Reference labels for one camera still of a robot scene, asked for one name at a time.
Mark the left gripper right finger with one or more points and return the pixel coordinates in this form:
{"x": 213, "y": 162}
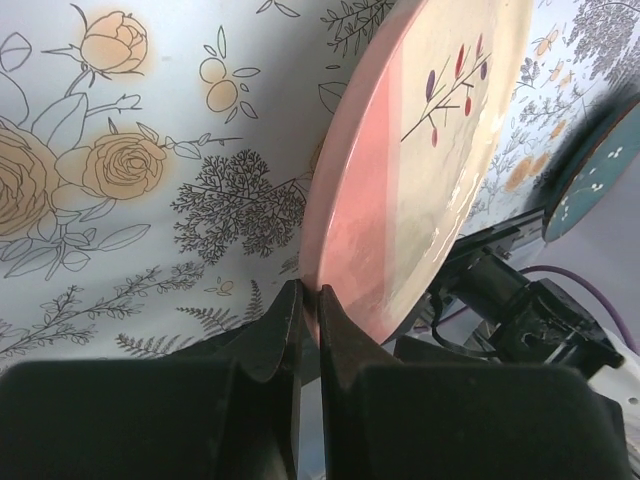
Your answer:
{"x": 444, "y": 419}

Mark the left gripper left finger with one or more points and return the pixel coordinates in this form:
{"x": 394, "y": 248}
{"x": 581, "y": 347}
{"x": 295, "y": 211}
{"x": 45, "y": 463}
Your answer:
{"x": 194, "y": 414}

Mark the pink and cream round plate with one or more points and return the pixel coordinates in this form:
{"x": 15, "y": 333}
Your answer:
{"x": 406, "y": 152}

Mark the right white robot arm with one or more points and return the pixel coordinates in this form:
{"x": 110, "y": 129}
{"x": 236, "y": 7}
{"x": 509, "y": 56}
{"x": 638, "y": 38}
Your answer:
{"x": 529, "y": 321}

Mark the floral patterned table mat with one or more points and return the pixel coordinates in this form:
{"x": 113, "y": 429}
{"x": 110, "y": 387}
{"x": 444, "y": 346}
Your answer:
{"x": 156, "y": 156}

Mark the right blue glazed plate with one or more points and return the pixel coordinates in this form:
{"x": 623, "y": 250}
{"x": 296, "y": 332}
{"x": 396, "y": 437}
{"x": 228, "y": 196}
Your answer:
{"x": 593, "y": 169}

